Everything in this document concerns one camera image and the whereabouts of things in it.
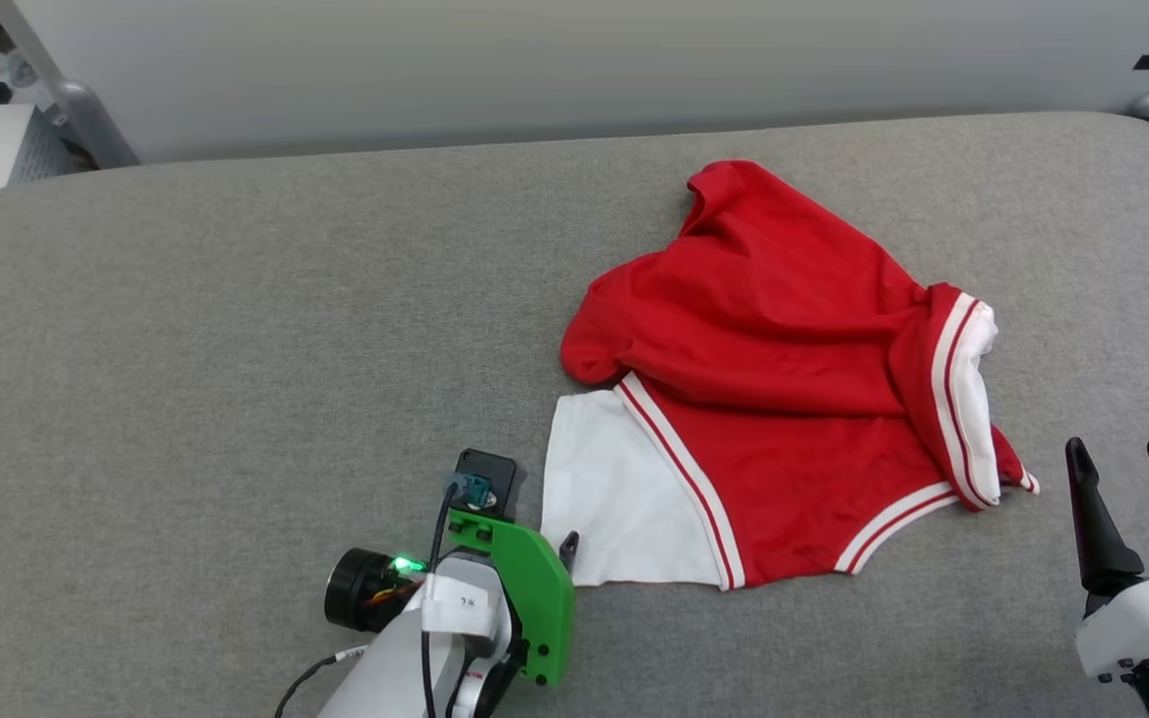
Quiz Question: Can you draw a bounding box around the red basketball jersey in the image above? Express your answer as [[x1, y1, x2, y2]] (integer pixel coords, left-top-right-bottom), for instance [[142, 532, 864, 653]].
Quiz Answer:
[[540, 160, 1041, 591]]

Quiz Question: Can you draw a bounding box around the teal plug left camera cable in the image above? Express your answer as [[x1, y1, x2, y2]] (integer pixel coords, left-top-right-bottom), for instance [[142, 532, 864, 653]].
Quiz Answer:
[[420, 474, 493, 718]]

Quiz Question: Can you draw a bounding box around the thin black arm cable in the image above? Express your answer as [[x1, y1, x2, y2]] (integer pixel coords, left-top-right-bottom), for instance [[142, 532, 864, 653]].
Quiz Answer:
[[273, 646, 368, 718]]

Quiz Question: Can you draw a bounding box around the grey metal partition post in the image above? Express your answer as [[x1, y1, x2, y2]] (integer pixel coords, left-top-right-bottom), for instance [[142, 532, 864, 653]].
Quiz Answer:
[[0, 0, 142, 169]]

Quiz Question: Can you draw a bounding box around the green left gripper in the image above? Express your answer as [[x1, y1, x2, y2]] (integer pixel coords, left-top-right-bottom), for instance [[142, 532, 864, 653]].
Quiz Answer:
[[325, 514, 581, 688]]

